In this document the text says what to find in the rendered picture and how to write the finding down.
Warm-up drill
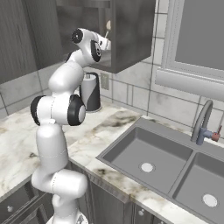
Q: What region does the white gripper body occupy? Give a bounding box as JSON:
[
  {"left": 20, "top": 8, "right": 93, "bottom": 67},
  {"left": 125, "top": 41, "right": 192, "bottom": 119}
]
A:
[{"left": 100, "top": 32, "right": 113, "bottom": 51}]

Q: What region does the cream dish brush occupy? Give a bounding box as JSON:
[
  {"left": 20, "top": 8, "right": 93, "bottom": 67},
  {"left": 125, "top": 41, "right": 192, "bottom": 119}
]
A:
[{"left": 103, "top": 19, "right": 114, "bottom": 40}]

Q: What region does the grey double sink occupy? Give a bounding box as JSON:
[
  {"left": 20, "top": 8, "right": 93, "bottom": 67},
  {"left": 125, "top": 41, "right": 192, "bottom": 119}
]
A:
[{"left": 95, "top": 116, "right": 224, "bottom": 224}]

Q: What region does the grey base cabinet door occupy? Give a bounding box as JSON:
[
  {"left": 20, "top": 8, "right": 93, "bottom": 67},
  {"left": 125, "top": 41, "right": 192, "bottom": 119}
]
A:
[{"left": 132, "top": 202, "right": 168, "bottom": 224}]

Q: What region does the grey tap with red lever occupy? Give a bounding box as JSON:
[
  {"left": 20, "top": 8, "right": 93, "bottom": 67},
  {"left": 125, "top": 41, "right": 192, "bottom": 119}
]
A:
[{"left": 190, "top": 99, "right": 224, "bottom": 146}]

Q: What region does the grey base drawer front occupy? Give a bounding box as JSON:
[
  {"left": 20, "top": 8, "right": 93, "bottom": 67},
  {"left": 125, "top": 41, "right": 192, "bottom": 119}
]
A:
[{"left": 0, "top": 177, "right": 56, "bottom": 224}]

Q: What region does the grey open wall cabinet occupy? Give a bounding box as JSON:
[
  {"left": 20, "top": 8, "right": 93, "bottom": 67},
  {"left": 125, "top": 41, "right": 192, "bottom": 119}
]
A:
[{"left": 56, "top": 0, "right": 157, "bottom": 74}]

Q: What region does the grey wall socket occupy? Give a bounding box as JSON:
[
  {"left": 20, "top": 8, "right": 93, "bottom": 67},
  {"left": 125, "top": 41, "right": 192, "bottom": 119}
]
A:
[{"left": 100, "top": 72, "right": 110, "bottom": 91}]

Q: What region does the grey window frame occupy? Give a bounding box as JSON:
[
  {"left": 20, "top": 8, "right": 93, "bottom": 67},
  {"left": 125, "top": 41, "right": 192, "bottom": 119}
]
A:
[{"left": 154, "top": 0, "right": 224, "bottom": 102}]

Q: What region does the grey wall cabinet run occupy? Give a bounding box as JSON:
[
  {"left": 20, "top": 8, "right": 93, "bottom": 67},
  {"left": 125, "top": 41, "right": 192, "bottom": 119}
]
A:
[{"left": 0, "top": 0, "right": 39, "bottom": 86}]

